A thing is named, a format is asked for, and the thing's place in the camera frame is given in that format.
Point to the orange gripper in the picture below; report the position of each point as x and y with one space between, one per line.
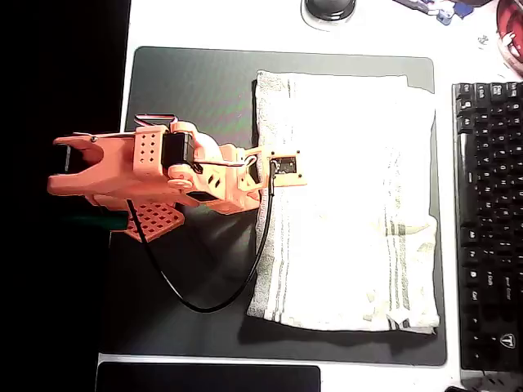
244 195

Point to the white striped towel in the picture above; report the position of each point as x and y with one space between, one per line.
339 196

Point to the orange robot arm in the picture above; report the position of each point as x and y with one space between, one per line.
118 163

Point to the black desk mat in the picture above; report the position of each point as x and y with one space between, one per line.
184 90

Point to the black round object clear base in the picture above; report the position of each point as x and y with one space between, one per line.
329 8

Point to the black flat pad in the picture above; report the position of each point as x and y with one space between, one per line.
204 377

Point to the black keyboard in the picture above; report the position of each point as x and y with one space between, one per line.
490 228

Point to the blue white small toy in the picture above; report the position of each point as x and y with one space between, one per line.
444 16

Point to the small grey twisted clip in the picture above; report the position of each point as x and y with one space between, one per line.
484 40

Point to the dark blue flat object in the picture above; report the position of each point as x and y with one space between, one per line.
470 6

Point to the small black object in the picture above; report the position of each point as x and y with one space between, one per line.
457 388

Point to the red bowl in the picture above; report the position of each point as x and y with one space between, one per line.
510 28

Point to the orange camera mount with board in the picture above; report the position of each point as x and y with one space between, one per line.
300 179

